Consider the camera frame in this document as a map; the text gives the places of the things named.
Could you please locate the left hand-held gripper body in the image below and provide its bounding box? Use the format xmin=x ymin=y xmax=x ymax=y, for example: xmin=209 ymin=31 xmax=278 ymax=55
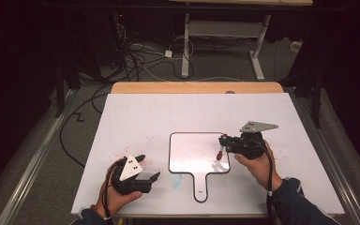
xmin=111 ymin=154 xmax=153 ymax=195

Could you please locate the white desk frame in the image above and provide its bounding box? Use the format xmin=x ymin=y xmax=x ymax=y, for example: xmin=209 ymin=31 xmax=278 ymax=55
xmin=168 ymin=0 xmax=314 ymax=82

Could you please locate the person's left hand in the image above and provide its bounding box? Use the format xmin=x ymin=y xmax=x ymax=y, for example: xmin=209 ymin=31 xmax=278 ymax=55
xmin=95 ymin=164 xmax=143 ymax=219

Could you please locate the bundle of floor cables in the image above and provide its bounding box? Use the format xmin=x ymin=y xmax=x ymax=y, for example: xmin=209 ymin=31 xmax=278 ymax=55
xmin=114 ymin=22 xmax=195 ymax=83

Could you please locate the right hand-held gripper cable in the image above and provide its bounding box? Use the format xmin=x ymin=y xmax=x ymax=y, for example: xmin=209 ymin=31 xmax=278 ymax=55
xmin=252 ymin=139 xmax=278 ymax=225

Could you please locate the black stand leg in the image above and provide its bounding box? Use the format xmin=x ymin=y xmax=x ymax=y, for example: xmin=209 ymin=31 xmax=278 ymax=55
xmin=53 ymin=60 xmax=68 ymax=119
xmin=311 ymin=69 xmax=323 ymax=129

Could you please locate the hand-held gripper cable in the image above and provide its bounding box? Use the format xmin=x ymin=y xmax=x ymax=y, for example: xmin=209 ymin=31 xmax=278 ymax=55
xmin=252 ymin=139 xmax=278 ymax=225
xmin=100 ymin=158 xmax=124 ymax=221

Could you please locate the person's right hand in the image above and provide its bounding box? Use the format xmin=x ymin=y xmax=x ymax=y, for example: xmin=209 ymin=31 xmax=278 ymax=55
xmin=233 ymin=141 xmax=284 ymax=192

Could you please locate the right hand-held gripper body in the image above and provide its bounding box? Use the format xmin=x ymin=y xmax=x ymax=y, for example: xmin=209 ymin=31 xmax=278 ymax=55
xmin=227 ymin=121 xmax=279 ymax=160

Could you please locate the small whiteboard with handle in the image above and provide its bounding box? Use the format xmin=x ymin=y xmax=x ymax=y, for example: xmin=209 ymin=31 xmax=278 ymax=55
xmin=168 ymin=131 xmax=232 ymax=203

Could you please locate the left hand-held gripper cable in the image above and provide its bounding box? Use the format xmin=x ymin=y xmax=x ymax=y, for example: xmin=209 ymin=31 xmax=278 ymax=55
xmin=100 ymin=158 xmax=124 ymax=221

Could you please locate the black floor cable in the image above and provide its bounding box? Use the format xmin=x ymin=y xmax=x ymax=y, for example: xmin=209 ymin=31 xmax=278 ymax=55
xmin=58 ymin=89 xmax=108 ymax=169

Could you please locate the metal floor rail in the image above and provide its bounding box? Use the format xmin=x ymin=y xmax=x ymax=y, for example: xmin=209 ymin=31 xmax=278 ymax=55
xmin=0 ymin=89 xmax=80 ymax=225
xmin=289 ymin=88 xmax=360 ymax=225

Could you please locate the white and red marker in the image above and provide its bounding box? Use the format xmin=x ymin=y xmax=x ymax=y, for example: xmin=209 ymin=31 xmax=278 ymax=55
xmin=215 ymin=133 xmax=229 ymax=162

